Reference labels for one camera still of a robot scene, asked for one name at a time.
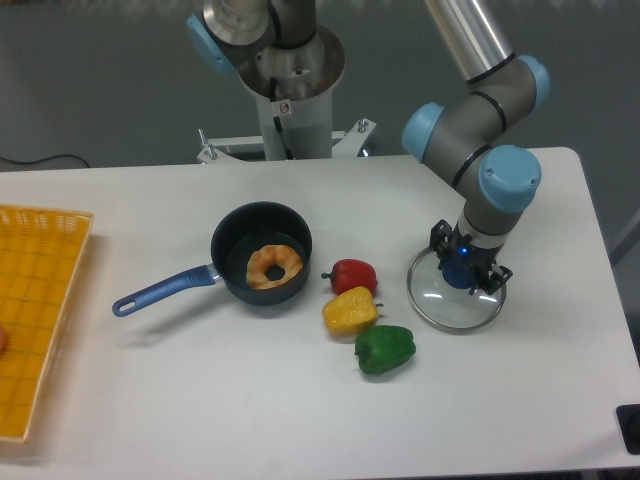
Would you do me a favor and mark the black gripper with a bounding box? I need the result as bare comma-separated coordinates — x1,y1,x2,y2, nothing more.
429,219,513,295

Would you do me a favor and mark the glass pot lid blue knob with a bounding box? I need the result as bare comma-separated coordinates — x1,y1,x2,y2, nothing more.
406,245,507,333

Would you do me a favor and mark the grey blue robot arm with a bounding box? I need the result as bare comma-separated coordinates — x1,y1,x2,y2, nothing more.
186,1,550,294

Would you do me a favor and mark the red bell pepper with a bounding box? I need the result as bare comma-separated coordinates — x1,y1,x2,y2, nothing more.
321,259,378,295

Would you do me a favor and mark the yellow bell pepper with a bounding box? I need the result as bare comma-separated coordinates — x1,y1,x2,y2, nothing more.
322,286,380,335

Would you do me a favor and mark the green bell pepper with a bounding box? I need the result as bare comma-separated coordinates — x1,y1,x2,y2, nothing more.
354,325,416,375

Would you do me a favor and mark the black device at table corner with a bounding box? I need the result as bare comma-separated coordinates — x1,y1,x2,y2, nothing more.
616,404,640,455

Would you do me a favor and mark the yellow plastic basket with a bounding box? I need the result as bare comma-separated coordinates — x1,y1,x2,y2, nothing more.
1,204,94,443

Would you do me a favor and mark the white pedestal base frame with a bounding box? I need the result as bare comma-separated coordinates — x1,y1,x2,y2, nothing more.
196,118,377,165

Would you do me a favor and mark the golden croissant ring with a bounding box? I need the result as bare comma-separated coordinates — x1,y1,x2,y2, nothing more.
246,244,305,291

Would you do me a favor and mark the dark saucepan blue handle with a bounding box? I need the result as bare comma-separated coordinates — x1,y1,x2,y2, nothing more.
112,201,312,317

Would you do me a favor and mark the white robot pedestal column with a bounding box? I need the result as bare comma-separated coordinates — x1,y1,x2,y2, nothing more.
239,26,345,161

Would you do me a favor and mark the black cable on pedestal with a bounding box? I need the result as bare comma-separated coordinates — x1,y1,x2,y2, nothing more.
268,75,294,160

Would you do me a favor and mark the black floor cable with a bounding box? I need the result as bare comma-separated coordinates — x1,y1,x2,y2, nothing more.
0,154,92,168

